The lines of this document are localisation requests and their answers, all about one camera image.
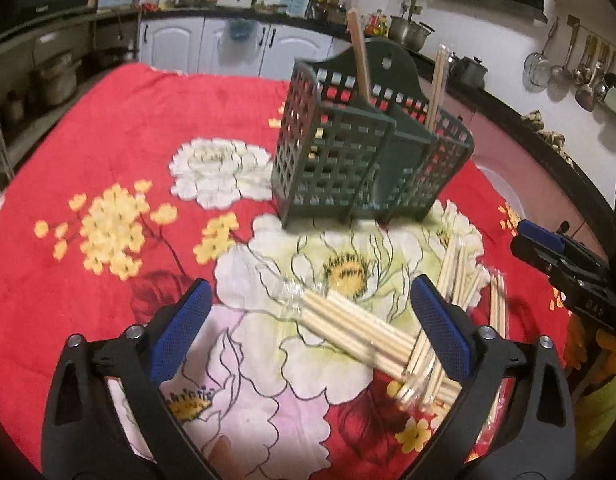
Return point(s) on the hanging steel spoon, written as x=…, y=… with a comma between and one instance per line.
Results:
x=585, y=90

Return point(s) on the red floral blanket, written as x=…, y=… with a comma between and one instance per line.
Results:
x=112, y=160

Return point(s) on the person's right forearm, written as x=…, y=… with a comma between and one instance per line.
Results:
x=605, y=420

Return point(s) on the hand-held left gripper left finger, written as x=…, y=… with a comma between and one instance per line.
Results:
x=187, y=320

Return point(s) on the white kitchen cabinets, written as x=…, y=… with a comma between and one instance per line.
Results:
x=182, y=42

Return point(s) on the dark lidded pot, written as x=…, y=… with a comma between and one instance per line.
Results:
x=470, y=72

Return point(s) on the hanging steel strainer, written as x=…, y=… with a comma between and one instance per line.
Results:
x=538, y=67

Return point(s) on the green plastic utensil holder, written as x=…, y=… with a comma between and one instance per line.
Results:
x=338, y=170

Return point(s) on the brown chopsticks pack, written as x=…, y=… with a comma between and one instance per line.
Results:
x=360, y=55

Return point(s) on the steel cooking pot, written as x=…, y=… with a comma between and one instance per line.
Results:
x=408, y=32

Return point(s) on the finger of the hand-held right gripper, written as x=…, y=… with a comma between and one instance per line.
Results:
x=538, y=240

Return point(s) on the hanging pale spatula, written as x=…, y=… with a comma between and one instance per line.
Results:
x=615, y=101

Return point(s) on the hanging steel ladle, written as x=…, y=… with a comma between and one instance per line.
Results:
x=560, y=72

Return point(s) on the person's right hand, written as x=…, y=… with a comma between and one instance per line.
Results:
x=608, y=355

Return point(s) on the ginger pile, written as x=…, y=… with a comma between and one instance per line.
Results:
x=548, y=135

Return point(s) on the large steel stockpot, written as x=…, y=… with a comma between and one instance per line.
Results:
x=57, y=80

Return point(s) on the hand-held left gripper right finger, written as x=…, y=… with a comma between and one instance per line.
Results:
x=440, y=325

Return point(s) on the blue hanging bowl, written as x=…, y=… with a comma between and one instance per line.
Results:
x=238, y=29

